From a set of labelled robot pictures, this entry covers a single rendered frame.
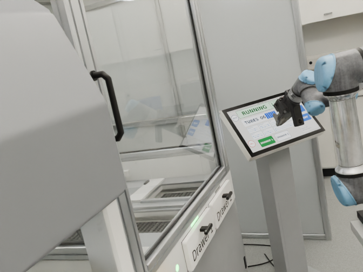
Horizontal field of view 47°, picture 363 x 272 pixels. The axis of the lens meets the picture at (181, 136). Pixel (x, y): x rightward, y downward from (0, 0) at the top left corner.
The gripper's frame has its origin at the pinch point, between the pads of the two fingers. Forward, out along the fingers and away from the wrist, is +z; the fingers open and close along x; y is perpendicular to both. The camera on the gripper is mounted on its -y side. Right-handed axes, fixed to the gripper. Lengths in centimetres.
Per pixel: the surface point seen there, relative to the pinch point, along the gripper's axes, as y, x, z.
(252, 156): -4.9, 13.0, 14.9
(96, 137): -39, 117, -104
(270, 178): -12.9, -4.4, 36.2
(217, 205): -25, 52, 0
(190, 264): -45, 79, -15
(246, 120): 15.9, 3.6, 15.0
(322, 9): 141, -203, 83
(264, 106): 20.3, -12.3, 15.1
